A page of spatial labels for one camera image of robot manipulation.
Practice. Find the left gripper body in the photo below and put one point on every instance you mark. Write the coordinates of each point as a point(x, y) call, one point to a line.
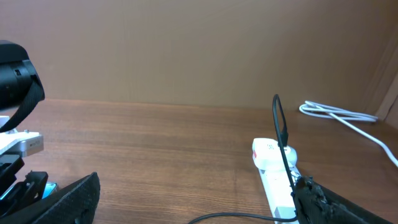
point(21, 194)

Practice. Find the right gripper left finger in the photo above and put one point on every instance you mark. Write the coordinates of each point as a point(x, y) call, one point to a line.
point(75, 203)

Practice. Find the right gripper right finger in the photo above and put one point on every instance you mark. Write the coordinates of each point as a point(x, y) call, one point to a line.
point(316, 204)

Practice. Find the smartphone with cyan screen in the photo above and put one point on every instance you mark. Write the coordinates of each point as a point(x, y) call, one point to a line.
point(50, 188)

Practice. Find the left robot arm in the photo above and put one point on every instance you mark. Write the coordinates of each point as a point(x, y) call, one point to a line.
point(21, 89)

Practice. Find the white USB charger plug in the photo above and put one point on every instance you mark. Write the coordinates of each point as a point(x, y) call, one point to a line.
point(266, 154)

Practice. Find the white power strip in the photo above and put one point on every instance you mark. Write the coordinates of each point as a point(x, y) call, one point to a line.
point(278, 192)

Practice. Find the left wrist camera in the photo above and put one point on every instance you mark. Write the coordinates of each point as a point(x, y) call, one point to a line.
point(25, 143)

